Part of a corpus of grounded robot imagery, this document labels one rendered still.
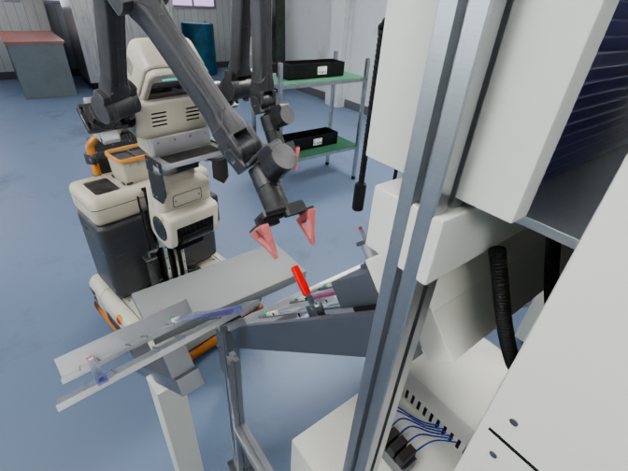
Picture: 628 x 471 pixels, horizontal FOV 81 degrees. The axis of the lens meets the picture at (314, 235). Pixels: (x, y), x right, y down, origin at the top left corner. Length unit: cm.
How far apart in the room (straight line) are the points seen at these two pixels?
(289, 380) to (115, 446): 74
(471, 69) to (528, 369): 25
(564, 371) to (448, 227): 15
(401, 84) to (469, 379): 100
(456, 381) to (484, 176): 95
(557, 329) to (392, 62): 26
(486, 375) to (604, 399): 90
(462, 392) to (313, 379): 86
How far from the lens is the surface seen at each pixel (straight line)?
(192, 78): 84
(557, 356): 37
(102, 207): 168
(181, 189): 148
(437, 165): 31
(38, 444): 197
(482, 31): 28
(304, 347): 71
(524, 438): 44
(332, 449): 102
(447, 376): 121
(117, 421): 189
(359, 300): 58
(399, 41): 36
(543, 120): 29
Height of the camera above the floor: 153
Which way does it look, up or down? 33 degrees down
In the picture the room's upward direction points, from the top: 4 degrees clockwise
